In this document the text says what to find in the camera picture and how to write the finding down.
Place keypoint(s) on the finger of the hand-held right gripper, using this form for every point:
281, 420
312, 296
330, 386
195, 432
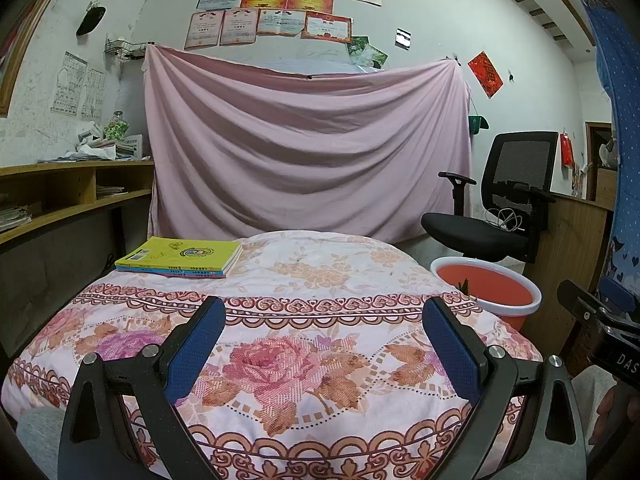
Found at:
575, 297
620, 292

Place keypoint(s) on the floral printed blanket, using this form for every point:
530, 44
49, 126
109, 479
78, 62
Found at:
300, 310

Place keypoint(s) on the wooden desk with shelves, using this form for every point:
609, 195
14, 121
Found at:
65, 185

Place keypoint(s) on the person's left leg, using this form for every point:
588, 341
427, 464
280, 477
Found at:
42, 445

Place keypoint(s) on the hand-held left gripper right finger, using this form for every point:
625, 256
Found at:
450, 350

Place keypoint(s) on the pile of papers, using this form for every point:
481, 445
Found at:
95, 150

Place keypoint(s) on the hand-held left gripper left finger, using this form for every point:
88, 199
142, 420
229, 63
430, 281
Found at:
195, 345

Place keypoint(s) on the brown wooden door frame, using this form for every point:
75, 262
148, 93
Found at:
592, 160

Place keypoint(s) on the person's right leg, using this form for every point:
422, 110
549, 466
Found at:
590, 385

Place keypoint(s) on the person's right hand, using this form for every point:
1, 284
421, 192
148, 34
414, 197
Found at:
605, 410

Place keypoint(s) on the black hanging cap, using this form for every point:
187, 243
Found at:
91, 20

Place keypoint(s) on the person's leg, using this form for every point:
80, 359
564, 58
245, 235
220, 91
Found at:
590, 385
42, 445

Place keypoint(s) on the glass jar with candies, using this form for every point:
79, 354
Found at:
116, 129

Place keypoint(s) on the red paper wall decoration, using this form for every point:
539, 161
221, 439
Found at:
485, 74

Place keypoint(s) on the red hanging charm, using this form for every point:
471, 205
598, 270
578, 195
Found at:
566, 149

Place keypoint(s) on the black office chair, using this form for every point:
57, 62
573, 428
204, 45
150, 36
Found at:
525, 165

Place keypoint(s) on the group of wall certificates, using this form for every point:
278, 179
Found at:
280, 7

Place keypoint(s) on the red bucket with white rim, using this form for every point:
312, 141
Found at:
490, 285

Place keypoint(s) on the green hanging holder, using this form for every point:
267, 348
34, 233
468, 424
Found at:
477, 125

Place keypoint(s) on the green wall photo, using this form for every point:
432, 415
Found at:
356, 46
375, 56

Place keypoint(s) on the yellow book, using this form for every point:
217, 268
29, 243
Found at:
185, 252

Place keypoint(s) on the wooden panel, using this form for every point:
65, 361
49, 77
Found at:
570, 250

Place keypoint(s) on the pink hanging sheet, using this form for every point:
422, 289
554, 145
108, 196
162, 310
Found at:
310, 150

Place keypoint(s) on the blue printed cloth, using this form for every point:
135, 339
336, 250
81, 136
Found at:
622, 135

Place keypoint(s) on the wooden window frame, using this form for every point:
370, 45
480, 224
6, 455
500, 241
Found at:
15, 70

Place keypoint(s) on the stack of shelf papers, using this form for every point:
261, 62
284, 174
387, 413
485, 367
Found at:
20, 219
109, 191

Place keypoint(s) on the small black-and-white wall picture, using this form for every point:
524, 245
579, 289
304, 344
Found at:
403, 39

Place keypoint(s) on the blue book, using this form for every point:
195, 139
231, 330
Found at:
170, 273

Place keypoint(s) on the wall calendar sheet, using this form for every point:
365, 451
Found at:
69, 82
94, 92

